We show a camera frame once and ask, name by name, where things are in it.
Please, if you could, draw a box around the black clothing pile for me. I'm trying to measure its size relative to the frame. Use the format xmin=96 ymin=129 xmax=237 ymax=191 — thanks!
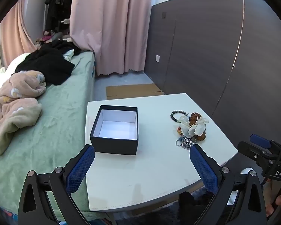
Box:
xmin=15 ymin=40 xmax=81 ymax=85

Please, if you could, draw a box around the dark mixed bead bracelet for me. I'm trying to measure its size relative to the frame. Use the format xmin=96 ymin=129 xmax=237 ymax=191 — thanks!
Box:
xmin=170 ymin=110 xmax=190 ymax=123

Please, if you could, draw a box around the pink curtain left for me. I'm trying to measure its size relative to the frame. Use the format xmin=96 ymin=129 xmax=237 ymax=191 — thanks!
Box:
xmin=0 ymin=0 xmax=36 ymax=67

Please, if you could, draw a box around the white wall socket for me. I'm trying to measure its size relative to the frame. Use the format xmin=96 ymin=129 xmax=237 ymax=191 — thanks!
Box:
xmin=155 ymin=55 xmax=160 ymax=62

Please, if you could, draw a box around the person's right hand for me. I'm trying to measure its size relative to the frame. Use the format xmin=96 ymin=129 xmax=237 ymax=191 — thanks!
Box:
xmin=263 ymin=179 xmax=281 ymax=217

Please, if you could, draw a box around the flat brown cardboard sheet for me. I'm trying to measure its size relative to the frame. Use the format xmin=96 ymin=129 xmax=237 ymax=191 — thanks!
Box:
xmin=106 ymin=83 xmax=163 ymax=100

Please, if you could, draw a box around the pink curtain centre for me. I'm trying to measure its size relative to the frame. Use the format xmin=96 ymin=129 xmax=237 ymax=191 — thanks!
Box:
xmin=70 ymin=0 xmax=151 ymax=75

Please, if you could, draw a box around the green bed sheet mattress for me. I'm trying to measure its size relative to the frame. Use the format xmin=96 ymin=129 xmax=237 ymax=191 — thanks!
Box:
xmin=0 ymin=52 xmax=95 ymax=213

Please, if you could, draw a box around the black open jewelry box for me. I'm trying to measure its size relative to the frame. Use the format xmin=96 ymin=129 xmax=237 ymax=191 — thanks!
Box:
xmin=90 ymin=105 xmax=138 ymax=155

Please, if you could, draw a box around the pink fleece blanket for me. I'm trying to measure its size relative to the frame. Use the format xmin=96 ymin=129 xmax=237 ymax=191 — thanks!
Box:
xmin=0 ymin=71 xmax=46 ymax=155

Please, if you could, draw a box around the pink curtain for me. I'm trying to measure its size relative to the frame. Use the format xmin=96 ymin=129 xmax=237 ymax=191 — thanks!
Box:
xmin=0 ymin=0 xmax=36 ymax=67
xmin=70 ymin=0 xmax=151 ymax=75

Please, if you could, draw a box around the blue braided cord bracelet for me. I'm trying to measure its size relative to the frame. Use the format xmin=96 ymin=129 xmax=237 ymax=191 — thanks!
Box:
xmin=175 ymin=125 xmax=198 ymax=150

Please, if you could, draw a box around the black cable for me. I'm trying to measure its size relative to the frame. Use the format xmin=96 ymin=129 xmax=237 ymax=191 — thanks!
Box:
xmin=262 ymin=112 xmax=281 ymax=188

